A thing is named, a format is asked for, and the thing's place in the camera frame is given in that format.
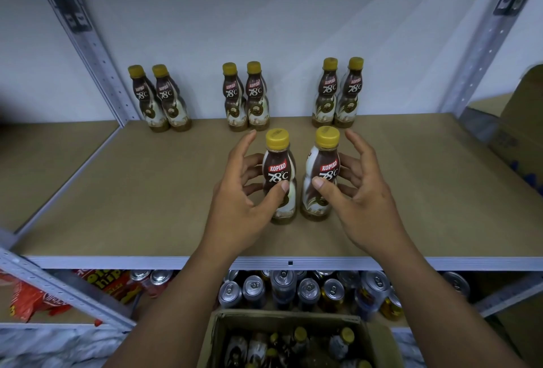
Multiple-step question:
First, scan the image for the open cardboard box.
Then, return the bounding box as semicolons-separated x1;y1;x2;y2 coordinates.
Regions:
197;309;406;368

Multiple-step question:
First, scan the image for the person's left forearm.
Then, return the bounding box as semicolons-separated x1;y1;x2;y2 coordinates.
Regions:
103;245;255;368

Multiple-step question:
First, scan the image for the grey metal shelving rack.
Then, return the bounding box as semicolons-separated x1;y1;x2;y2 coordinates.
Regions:
0;0;543;333

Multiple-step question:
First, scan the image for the person's left hand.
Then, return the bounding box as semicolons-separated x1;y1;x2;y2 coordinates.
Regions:
203;129;290;259

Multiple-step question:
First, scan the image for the person's right hand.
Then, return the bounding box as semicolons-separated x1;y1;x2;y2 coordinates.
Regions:
312;128;419;261

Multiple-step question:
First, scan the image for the group of drink cans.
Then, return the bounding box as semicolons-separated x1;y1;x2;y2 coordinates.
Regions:
129;269;471;322

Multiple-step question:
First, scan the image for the large brown cardboard box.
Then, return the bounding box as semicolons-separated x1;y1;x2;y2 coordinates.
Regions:
467;64;543;195

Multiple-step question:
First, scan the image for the brown shelf board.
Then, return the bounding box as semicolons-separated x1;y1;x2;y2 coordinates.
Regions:
0;121;120;233
13;113;543;259

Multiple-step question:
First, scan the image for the red yellow snack packet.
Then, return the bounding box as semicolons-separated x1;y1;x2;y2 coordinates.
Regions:
76;269;143;306

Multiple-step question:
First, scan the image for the row of coffee bottles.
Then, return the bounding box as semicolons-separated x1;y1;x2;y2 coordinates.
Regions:
128;57;365;133

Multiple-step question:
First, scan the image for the person's right forearm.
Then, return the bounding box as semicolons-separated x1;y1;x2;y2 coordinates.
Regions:
373;241;529;368

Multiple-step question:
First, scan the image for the cluster of small boxed bottles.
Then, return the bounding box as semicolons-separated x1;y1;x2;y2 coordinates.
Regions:
223;326;374;368

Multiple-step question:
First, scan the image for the yellow-capped coffee bottle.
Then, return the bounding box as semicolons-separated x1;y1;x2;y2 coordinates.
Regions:
262;128;298;225
300;125;341;222

